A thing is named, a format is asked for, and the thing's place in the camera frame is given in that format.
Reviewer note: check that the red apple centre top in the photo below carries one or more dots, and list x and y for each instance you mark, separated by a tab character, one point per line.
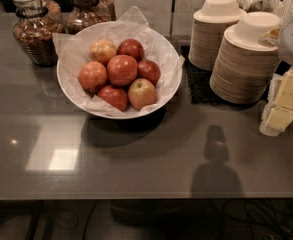
122	70

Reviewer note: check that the yellowish apple back left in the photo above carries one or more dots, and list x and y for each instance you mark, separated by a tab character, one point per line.
102	51

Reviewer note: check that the paper bowl stack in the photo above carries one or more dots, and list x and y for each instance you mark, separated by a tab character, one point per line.
244	67
209	24

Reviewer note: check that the yellow green apple front right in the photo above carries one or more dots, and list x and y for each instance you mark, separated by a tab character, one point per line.
141	93

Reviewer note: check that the orange red apple left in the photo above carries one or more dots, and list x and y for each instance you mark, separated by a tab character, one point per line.
93	76

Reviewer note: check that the dark red apple back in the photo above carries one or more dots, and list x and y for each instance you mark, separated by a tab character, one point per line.
133	48

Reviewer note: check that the paper bowl stack back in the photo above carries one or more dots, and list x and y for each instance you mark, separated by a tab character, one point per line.
209	24

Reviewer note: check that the white dispenser box left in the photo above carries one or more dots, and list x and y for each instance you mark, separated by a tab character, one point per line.
156	12

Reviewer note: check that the glass cereal jar middle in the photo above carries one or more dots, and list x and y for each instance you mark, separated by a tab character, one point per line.
86	13

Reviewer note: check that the red apple front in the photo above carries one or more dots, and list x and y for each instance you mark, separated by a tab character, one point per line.
115	96

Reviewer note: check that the glass cereal jar left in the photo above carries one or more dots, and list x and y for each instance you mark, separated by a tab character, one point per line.
38	20

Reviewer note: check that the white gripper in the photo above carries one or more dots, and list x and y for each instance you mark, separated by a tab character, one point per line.
278	110

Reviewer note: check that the white bowl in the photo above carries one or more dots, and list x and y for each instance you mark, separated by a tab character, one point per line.
119	114

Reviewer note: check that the paper bowl stack front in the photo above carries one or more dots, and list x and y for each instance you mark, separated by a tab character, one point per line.
244	67

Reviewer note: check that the red apple right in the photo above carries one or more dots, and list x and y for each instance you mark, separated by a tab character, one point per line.
149	70

